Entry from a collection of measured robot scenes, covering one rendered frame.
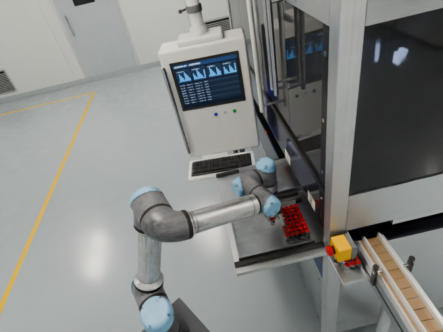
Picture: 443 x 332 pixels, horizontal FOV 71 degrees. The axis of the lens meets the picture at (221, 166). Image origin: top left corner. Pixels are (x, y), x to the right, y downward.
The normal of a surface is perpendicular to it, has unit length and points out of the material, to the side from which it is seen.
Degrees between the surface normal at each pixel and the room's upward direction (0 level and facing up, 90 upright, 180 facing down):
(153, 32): 90
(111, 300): 0
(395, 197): 90
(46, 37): 90
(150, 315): 7
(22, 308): 0
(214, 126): 90
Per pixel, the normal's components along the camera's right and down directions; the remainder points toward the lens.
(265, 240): -0.18, -0.77
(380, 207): 0.14, 0.60
